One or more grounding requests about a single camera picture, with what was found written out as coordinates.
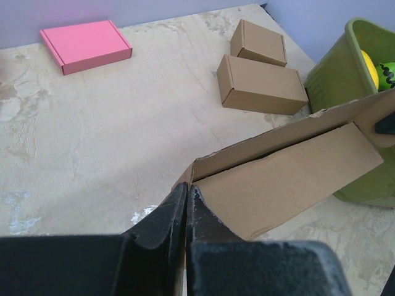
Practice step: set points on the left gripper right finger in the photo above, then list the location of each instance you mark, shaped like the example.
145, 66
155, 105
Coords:
219, 262

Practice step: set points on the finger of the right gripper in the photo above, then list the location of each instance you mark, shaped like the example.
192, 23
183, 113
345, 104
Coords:
386, 125

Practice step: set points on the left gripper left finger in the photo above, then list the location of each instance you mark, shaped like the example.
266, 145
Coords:
147, 259

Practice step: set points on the large brown cardboard box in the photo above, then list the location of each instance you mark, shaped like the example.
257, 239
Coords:
260, 183

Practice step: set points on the small brown box left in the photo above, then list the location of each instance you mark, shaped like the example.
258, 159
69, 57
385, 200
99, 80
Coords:
259, 87

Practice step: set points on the small brown box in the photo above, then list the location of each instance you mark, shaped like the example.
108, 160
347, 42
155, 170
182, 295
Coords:
254, 42
259, 87

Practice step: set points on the small brown box right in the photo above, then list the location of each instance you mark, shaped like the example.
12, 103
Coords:
254, 42

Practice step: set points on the pink flat box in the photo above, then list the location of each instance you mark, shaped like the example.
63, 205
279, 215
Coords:
76, 48

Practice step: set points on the toy watermelon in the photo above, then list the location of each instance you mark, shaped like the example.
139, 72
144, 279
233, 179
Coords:
385, 73

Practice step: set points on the yellow mango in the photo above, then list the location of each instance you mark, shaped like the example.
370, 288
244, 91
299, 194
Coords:
372, 69

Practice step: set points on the olive green plastic bin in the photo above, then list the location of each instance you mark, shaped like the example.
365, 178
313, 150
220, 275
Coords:
342, 76

